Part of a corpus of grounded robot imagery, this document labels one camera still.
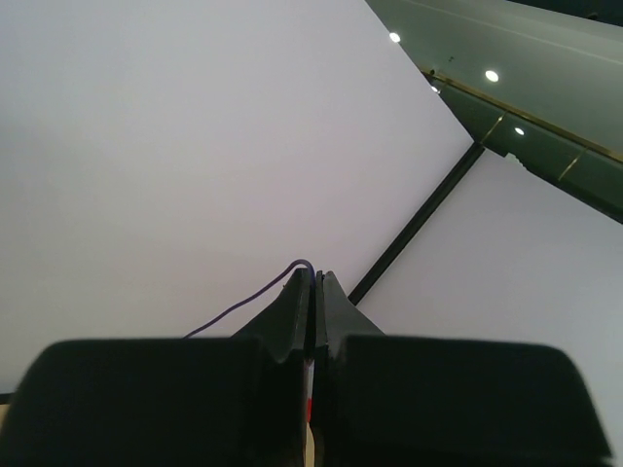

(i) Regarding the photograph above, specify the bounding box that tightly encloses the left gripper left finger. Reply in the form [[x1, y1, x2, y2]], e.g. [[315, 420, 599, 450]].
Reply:
[[1, 269, 312, 466]]

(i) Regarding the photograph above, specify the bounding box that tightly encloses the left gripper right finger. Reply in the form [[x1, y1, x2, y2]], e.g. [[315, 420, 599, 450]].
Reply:
[[311, 272, 613, 466]]

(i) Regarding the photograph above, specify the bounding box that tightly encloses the thin purple wire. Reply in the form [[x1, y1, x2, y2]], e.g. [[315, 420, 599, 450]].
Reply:
[[182, 259, 316, 341]]

